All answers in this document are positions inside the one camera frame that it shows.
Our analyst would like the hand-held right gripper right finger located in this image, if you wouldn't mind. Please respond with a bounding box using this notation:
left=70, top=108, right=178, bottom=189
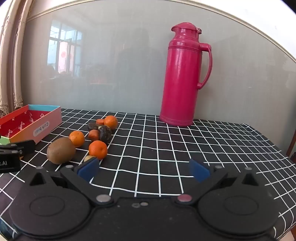
left=174, top=159, right=259, bottom=205

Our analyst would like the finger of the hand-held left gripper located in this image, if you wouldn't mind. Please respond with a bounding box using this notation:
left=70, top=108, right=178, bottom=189
left=0, top=140, right=36, bottom=156

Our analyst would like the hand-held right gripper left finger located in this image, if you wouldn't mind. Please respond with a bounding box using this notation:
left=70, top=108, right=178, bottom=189
left=29, top=158, right=115, bottom=207

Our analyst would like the orange tangerine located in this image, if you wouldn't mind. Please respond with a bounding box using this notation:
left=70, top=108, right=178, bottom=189
left=104, top=115, right=118, bottom=130
left=69, top=130, right=85, bottom=148
left=88, top=140, right=108, bottom=160

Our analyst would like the red cardboard box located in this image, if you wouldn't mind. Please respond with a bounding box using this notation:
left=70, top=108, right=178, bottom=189
left=0, top=104, right=62, bottom=145

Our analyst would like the brown kiwi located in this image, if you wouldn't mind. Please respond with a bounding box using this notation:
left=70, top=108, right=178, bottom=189
left=47, top=137, right=76, bottom=165

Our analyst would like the black checkered tablecloth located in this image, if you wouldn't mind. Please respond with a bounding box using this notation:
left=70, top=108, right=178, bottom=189
left=0, top=108, right=296, bottom=241

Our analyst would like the beige embroidered curtain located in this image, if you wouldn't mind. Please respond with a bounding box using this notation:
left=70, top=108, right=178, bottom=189
left=0, top=0, right=31, bottom=116

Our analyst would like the brown wooden furniture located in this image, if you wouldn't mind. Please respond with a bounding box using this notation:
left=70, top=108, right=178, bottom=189
left=285, top=136, right=296, bottom=164

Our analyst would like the pink thermos jug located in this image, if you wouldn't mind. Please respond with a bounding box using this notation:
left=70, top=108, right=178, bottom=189
left=159, top=22, right=213, bottom=127

